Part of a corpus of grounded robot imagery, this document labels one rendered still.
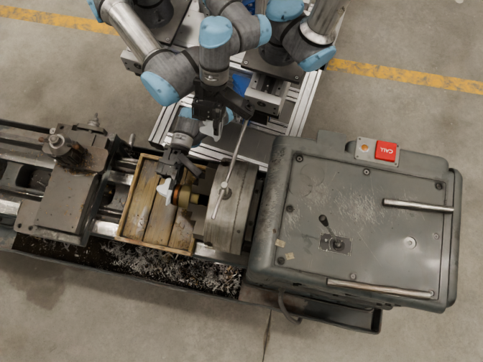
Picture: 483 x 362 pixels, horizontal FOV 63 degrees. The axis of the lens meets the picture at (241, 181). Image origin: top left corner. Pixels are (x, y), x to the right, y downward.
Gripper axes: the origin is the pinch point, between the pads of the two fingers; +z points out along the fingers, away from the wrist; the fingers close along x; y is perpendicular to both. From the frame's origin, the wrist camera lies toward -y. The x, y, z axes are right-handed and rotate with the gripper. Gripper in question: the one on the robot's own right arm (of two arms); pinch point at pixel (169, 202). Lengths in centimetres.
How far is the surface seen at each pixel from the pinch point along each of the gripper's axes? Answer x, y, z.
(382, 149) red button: 18, -63, -27
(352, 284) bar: 19, -60, 15
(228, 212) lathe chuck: 14.5, -21.9, 1.8
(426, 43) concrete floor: -108, -118, -174
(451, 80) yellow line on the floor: -108, -138, -148
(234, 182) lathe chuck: 15.0, -21.4, -7.7
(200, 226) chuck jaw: 4.3, -13.2, 6.4
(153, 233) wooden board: -19.7, 7.5, 9.4
